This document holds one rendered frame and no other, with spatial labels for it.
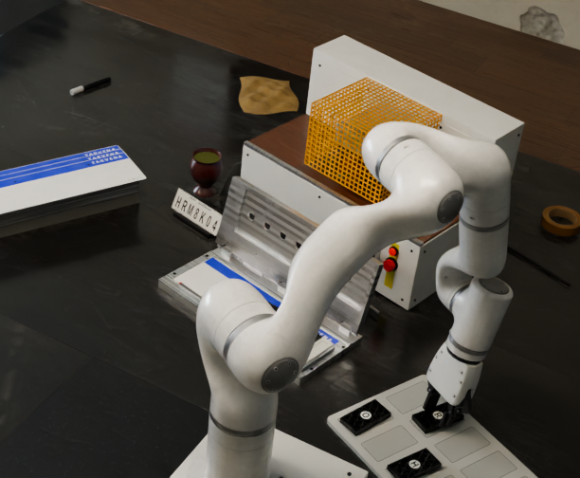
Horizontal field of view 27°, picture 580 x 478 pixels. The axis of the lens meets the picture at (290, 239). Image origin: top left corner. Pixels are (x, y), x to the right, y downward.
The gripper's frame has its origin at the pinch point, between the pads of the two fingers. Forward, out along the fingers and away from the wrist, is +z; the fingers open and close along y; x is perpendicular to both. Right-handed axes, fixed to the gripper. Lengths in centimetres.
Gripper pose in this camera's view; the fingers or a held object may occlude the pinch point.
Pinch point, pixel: (439, 410)
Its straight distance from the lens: 248.3
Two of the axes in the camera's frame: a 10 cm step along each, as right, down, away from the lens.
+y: 5.0, 5.5, -6.7
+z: -2.7, 8.3, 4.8
